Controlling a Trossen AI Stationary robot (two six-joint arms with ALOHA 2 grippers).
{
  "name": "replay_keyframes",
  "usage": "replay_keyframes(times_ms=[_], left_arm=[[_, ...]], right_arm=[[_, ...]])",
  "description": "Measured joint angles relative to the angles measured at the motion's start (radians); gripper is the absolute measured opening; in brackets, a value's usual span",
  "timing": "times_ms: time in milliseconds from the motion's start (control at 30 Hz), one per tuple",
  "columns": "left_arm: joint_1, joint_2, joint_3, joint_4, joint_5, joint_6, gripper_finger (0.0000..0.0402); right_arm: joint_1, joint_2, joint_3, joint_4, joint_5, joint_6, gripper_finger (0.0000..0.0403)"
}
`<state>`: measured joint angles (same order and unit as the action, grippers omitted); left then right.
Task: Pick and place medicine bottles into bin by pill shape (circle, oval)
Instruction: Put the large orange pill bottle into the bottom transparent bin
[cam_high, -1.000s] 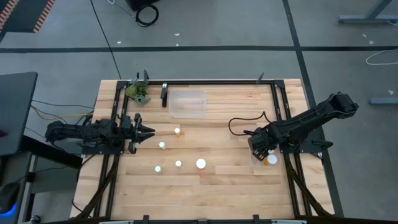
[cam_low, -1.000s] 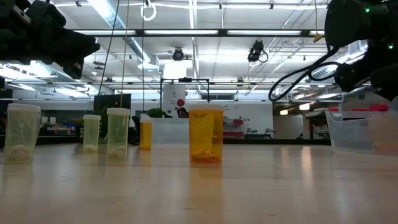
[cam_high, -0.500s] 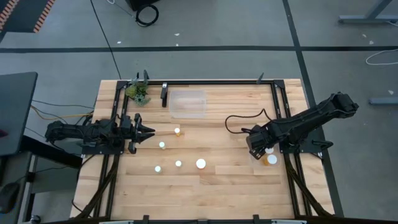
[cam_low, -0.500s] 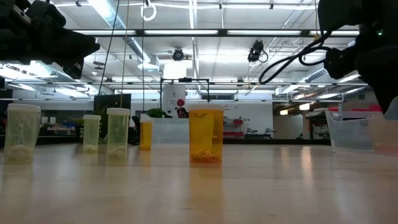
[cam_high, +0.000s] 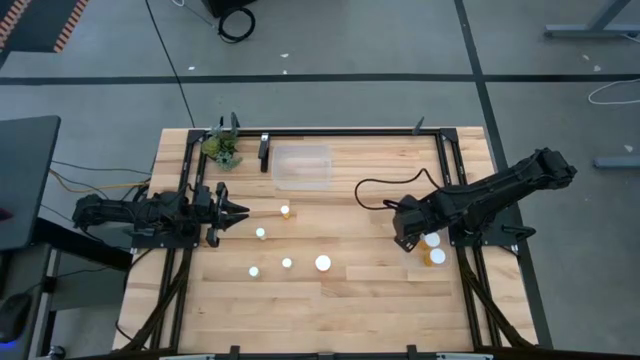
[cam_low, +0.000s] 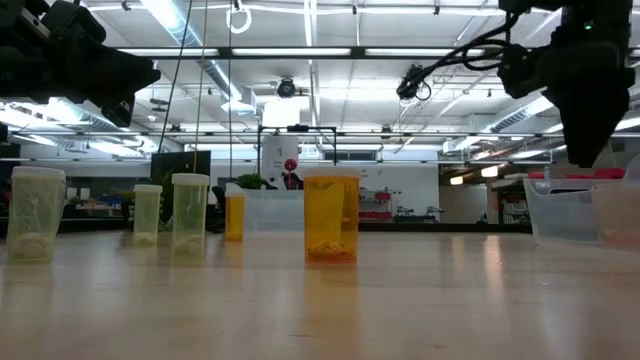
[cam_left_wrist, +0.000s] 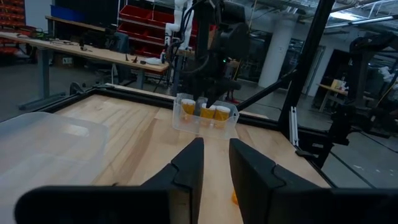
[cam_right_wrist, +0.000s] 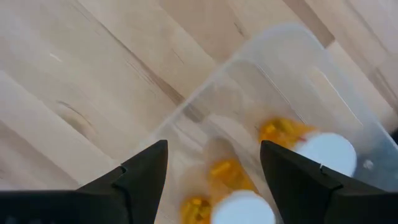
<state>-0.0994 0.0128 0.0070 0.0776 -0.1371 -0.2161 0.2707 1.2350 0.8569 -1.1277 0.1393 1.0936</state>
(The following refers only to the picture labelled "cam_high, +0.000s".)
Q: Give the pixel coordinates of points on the wide orange pill bottle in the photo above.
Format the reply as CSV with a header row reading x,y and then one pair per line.
x,y
437,256
432,240
323,263

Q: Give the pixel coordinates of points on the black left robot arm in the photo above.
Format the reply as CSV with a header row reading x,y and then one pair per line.
x,y
110,210

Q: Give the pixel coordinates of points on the black computer mouse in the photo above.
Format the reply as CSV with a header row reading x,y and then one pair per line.
x,y
12,315

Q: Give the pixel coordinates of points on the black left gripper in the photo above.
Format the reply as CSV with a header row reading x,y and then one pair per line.
x,y
220,220

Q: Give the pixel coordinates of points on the green succulent plant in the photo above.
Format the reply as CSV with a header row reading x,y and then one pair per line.
x,y
222,150

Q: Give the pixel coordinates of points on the black box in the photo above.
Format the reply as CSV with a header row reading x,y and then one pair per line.
x,y
225,5

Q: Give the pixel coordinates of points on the black desk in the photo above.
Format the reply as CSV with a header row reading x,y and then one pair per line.
x,y
25,175

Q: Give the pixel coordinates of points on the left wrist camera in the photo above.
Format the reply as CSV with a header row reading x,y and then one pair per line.
x,y
202,195

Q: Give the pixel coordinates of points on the grey desk leg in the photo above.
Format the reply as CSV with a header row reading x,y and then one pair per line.
x,y
575,31

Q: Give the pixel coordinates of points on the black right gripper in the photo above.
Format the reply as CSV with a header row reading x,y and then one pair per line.
x,y
417,220

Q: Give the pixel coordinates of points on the slim green pill bottle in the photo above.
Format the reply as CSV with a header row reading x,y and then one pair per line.
x,y
254,271
260,232
286,262

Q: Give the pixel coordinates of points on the black upright bracket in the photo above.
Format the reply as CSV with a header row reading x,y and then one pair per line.
x,y
264,155

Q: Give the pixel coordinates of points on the black aluminium table frame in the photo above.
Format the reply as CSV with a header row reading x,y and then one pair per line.
x,y
350,133

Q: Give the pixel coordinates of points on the grey desk foot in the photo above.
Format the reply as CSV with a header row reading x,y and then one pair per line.
x,y
617,162

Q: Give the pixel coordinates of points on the clear plastic bin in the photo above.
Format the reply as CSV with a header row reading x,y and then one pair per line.
x,y
300,167
415,260

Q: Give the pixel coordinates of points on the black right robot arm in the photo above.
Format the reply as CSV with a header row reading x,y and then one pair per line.
x,y
500,187

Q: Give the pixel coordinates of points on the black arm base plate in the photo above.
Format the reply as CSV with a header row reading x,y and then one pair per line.
x,y
165,243
487,237

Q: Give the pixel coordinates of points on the slim orange pill bottle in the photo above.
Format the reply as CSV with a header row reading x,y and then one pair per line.
x,y
285,209

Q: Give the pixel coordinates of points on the black mat orange striped edge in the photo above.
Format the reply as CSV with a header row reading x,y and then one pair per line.
x,y
35,25

